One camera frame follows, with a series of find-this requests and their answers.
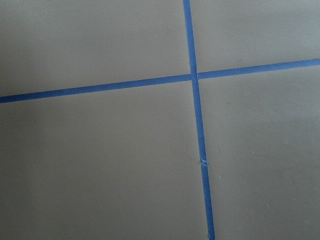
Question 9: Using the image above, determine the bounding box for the vertical blue tape left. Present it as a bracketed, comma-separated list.
[182, 0, 216, 240]

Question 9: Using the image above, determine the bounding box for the horizontal blue tape left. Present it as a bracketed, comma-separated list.
[0, 58, 320, 104]

